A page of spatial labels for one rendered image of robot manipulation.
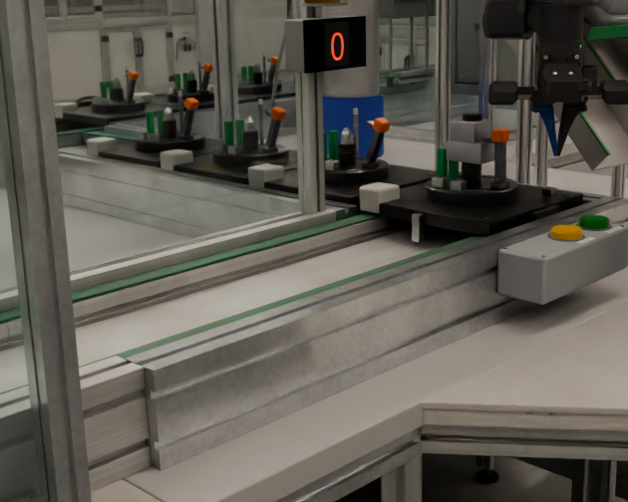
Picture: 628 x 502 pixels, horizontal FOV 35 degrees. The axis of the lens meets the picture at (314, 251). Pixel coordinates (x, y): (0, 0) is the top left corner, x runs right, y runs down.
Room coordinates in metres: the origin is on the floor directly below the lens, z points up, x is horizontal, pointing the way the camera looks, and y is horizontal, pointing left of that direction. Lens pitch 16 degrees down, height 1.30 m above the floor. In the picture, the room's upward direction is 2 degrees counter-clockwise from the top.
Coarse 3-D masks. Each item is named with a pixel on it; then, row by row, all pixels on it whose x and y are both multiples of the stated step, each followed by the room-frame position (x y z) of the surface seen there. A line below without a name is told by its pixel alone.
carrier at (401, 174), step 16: (336, 144) 1.69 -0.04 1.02; (352, 144) 1.64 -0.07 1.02; (336, 160) 1.60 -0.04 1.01; (352, 160) 1.64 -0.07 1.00; (384, 160) 1.67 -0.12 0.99; (336, 176) 1.58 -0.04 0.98; (352, 176) 1.58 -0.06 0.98; (368, 176) 1.59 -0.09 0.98; (384, 176) 1.61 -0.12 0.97; (400, 176) 1.63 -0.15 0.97; (416, 176) 1.62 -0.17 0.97; (432, 176) 1.62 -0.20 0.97; (336, 192) 1.52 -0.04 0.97; (352, 192) 1.51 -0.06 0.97
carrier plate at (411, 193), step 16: (400, 192) 1.50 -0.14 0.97; (416, 192) 1.50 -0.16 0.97; (528, 192) 1.48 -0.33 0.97; (560, 192) 1.47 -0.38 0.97; (384, 208) 1.43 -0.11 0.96; (400, 208) 1.41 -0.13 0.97; (416, 208) 1.40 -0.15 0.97; (432, 208) 1.39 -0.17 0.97; (448, 208) 1.39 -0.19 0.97; (464, 208) 1.39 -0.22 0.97; (480, 208) 1.38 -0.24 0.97; (496, 208) 1.38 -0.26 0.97; (512, 208) 1.38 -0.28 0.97; (528, 208) 1.38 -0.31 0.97; (544, 208) 1.39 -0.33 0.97; (560, 208) 1.42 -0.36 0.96; (432, 224) 1.37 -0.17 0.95; (448, 224) 1.35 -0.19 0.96; (464, 224) 1.33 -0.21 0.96; (480, 224) 1.31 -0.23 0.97; (496, 224) 1.31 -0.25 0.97; (512, 224) 1.33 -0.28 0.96
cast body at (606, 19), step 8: (608, 0) 1.60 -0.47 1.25; (616, 0) 1.59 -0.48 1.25; (624, 0) 1.60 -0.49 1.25; (584, 8) 1.67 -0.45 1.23; (592, 8) 1.63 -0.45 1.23; (600, 8) 1.61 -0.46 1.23; (608, 8) 1.60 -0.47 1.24; (616, 8) 1.60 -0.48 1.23; (624, 8) 1.61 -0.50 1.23; (584, 16) 1.64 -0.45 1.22; (592, 16) 1.63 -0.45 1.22; (600, 16) 1.61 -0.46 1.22; (608, 16) 1.59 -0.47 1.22; (616, 16) 1.59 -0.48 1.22; (624, 16) 1.60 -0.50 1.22; (592, 24) 1.63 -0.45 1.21; (600, 24) 1.61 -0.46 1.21; (608, 24) 1.59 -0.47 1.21; (616, 24) 1.60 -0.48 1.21; (624, 24) 1.60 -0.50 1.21
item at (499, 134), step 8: (496, 128) 1.44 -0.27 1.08; (504, 128) 1.43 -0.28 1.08; (496, 136) 1.42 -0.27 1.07; (504, 136) 1.42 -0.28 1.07; (496, 144) 1.43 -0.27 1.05; (504, 144) 1.43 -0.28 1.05; (496, 152) 1.43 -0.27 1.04; (504, 152) 1.43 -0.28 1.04; (496, 160) 1.43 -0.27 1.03; (504, 160) 1.43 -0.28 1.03; (496, 168) 1.43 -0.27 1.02; (504, 168) 1.43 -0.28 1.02; (496, 176) 1.43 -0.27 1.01; (504, 176) 1.43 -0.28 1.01
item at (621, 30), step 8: (544, 0) 1.63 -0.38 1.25; (584, 24) 1.57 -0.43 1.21; (584, 32) 1.57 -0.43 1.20; (592, 32) 1.56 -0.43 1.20; (600, 32) 1.57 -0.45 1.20; (608, 32) 1.58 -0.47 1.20; (616, 32) 1.59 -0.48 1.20; (624, 32) 1.60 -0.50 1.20; (584, 40) 1.57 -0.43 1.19; (592, 40) 1.57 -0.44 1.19; (600, 40) 1.58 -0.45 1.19; (608, 40) 1.59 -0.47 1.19
